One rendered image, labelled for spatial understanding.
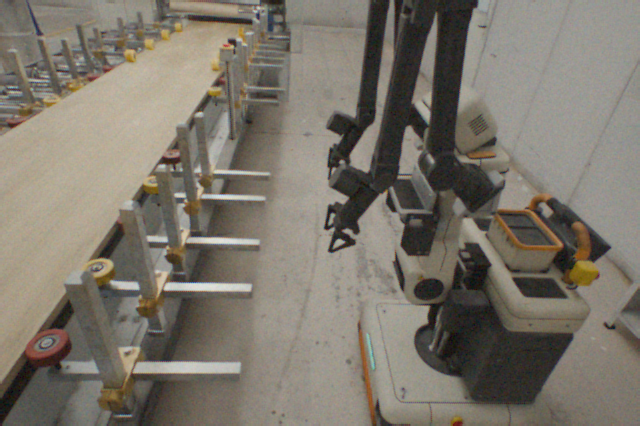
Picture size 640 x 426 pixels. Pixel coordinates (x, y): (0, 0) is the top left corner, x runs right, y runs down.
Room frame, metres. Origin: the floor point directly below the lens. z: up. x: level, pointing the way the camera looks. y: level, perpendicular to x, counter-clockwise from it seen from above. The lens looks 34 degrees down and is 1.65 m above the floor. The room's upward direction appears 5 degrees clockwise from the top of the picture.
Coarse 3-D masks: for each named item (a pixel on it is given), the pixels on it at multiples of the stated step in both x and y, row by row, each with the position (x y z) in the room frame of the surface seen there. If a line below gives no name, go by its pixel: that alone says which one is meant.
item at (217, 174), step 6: (174, 174) 1.52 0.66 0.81; (180, 174) 1.53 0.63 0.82; (198, 174) 1.53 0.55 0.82; (216, 174) 1.54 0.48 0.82; (222, 174) 1.54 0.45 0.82; (228, 174) 1.55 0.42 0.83; (234, 174) 1.55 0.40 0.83; (240, 174) 1.55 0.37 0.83; (246, 174) 1.55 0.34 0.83; (252, 174) 1.56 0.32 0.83; (258, 174) 1.56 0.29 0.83; (264, 174) 1.57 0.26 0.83; (252, 180) 1.55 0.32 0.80; (258, 180) 1.56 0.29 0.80; (264, 180) 1.56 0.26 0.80
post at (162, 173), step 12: (156, 168) 1.01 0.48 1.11; (168, 168) 1.02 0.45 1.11; (156, 180) 1.00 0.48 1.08; (168, 180) 1.00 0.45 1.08; (168, 192) 1.00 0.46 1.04; (168, 204) 1.00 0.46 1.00; (168, 216) 1.00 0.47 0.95; (168, 228) 1.00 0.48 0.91; (168, 240) 1.00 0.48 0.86; (180, 240) 1.02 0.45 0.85; (180, 264) 1.00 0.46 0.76
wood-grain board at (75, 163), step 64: (128, 64) 2.98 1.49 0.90; (192, 64) 3.14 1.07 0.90; (64, 128) 1.73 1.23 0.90; (128, 128) 1.79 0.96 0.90; (0, 192) 1.14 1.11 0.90; (64, 192) 1.17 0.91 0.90; (128, 192) 1.20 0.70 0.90; (0, 256) 0.82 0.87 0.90; (64, 256) 0.83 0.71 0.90; (0, 320) 0.60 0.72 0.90; (0, 384) 0.45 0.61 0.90
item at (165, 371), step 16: (64, 368) 0.54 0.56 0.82; (80, 368) 0.55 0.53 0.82; (96, 368) 0.55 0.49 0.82; (144, 368) 0.56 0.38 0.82; (160, 368) 0.56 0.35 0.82; (176, 368) 0.56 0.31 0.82; (192, 368) 0.57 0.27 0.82; (208, 368) 0.57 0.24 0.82; (224, 368) 0.57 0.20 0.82; (240, 368) 0.58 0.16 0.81
